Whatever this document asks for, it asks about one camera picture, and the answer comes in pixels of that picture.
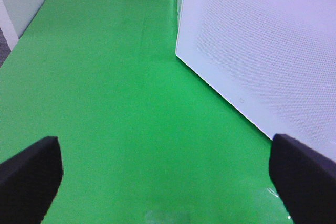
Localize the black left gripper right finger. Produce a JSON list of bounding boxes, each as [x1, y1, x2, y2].
[[268, 134, 335, 223]]

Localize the green table cloth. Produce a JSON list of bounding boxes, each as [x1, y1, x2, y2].
[[1, 0, 291, 223]]

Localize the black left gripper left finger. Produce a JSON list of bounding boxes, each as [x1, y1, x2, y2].
[[1, 136, 64, 223]]

